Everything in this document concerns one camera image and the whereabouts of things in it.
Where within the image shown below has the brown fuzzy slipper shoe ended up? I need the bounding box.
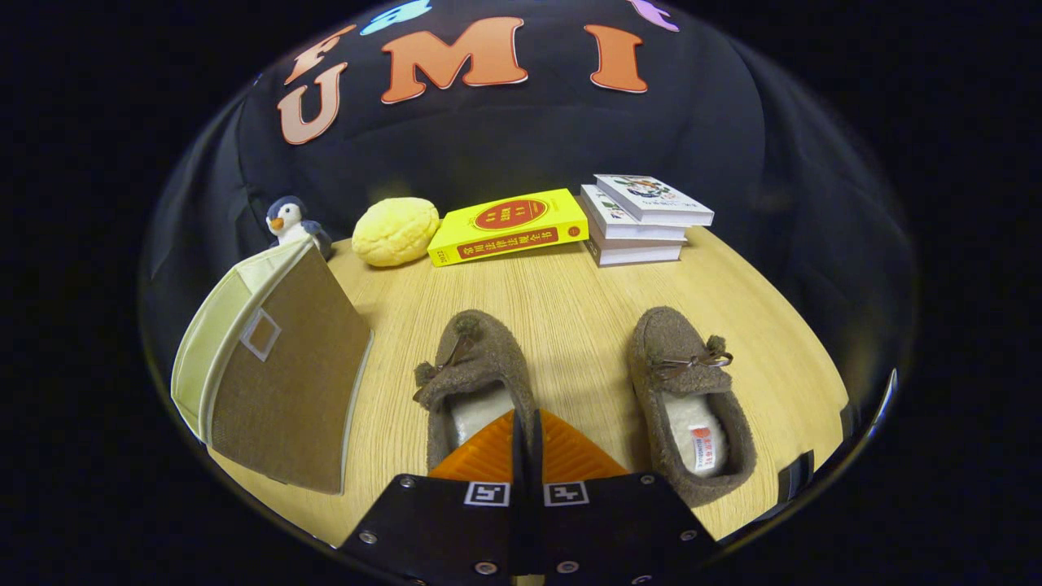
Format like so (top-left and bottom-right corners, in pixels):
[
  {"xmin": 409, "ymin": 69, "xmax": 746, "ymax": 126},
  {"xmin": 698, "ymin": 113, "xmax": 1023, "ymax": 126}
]
[
  {"xmin": 627, "ymin": 306, "xmax": 758, "ymax": 509},
  {"xmin": 411, "ymin": 309, "xmax": 538, "ymax": 473}
]

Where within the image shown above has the penguin plush toy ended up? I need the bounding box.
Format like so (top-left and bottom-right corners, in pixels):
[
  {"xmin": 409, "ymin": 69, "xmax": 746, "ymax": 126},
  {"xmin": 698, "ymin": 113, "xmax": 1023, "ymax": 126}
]
[{"xmin": 265, "ymin": 195, "xmax": 333, "ymax": 261}]

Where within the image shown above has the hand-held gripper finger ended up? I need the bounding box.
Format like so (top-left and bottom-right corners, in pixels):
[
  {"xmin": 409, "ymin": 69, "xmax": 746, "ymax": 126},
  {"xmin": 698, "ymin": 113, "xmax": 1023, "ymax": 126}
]
[
  {"xmin": 528, "ymin": 409, "xmax": 722, "ymax": 585},
  {"xmin": 338, "ymin": 409, "xmax": 523, "ymax": 585}
]

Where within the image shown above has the white book with colourful cover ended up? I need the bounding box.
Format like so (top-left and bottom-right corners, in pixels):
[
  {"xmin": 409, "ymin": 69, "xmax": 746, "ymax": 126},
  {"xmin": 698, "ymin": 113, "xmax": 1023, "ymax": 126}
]
[{"xmin": 593, "ymin": 173, "xmax": 716, "ymax": 228}]

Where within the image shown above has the yellow bread bun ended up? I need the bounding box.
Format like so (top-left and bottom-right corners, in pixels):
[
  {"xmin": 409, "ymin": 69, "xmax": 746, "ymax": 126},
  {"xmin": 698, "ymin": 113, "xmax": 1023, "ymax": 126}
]
[{"xmin": 352, "ymin": 197, "xmax": 441, "ymax": 269}]

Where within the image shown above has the brown fabric storage box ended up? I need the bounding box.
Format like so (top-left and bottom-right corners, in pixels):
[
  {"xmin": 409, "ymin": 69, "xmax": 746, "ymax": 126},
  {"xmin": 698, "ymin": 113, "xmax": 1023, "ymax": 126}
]
[{"xmin": 169, "ymin": 238, "xmax": 375, "ymax": 496}]

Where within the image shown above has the yellow book with red label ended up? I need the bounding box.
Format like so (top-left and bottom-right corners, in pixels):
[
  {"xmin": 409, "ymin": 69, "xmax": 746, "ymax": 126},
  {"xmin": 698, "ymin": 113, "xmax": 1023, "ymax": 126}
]
[{"xmin": 427, "ymin": 188, "xmax": 590, "ymax": 268}]

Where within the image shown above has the white paperback book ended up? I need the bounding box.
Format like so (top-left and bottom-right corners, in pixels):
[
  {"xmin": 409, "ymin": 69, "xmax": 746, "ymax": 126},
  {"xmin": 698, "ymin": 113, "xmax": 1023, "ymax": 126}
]
[
  {"xmin": 583, "ymin": 218, "xmax": 685, "ymax": 268},
  {"xmin": 580, "ymin": 184, "xmax": 689, "ymax": 242}
]

